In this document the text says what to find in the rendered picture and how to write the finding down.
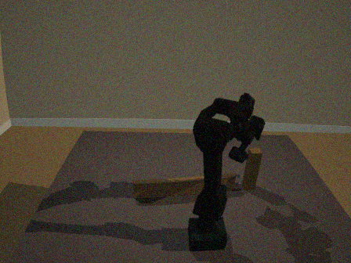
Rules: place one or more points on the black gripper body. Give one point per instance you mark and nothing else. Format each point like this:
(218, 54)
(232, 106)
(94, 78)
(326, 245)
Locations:
(239, 154)

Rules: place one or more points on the brown wooden post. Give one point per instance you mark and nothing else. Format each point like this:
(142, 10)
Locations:
(252, 168)

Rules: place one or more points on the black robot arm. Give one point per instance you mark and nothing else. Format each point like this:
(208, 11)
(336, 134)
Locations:
(211, 136)

